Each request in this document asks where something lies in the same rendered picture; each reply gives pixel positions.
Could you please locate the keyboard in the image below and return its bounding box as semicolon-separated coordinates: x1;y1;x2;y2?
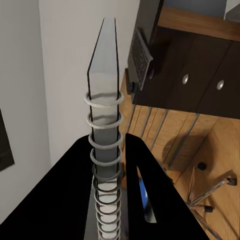
131;26;153;91

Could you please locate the swivel chair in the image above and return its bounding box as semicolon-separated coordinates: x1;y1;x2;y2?
83;162;236;240

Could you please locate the folder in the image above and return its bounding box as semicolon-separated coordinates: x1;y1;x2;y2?
139;180;151;219

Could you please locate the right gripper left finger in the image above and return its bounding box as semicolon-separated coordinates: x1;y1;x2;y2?
0;135;94;240

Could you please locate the notebook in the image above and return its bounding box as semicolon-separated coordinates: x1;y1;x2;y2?
84;17;124;240

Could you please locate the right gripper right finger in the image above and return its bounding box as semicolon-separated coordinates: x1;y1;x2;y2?
125;133;210;240

